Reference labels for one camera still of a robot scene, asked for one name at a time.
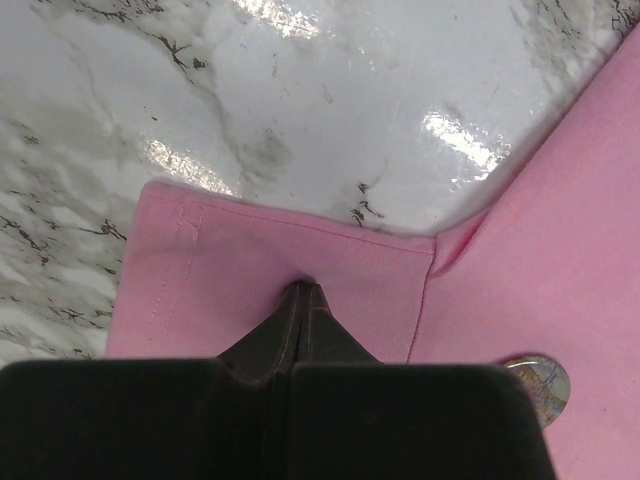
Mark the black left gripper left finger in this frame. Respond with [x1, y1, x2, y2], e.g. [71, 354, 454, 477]
[1, 283, 303, 479]

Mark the pink t-shirt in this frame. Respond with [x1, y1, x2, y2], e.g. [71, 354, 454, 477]
[106, 32, 639, 479]

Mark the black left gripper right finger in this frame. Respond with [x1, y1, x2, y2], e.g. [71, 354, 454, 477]
[288, 284, 556, 479]

